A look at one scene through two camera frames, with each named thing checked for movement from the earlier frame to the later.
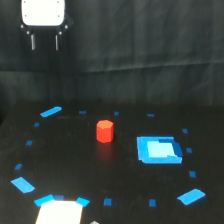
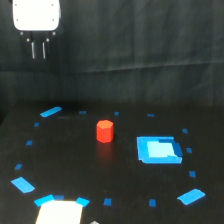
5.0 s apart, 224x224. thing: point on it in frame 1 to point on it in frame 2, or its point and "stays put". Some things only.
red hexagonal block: (105, 131) stays put
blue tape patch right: (191, 196) stays put
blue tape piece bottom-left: (43, 200) stays put
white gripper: (44, 17) to (36, 16)
